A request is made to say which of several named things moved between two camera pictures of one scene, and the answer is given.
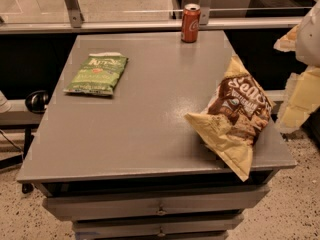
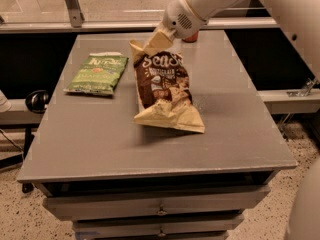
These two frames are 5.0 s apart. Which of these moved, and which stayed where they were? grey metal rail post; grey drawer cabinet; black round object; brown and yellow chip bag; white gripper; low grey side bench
Moved: white gripper; brown and yellow chip bag
Stayed: grey drawer cabinet; low grey side bench; black round object; grey metal rail post
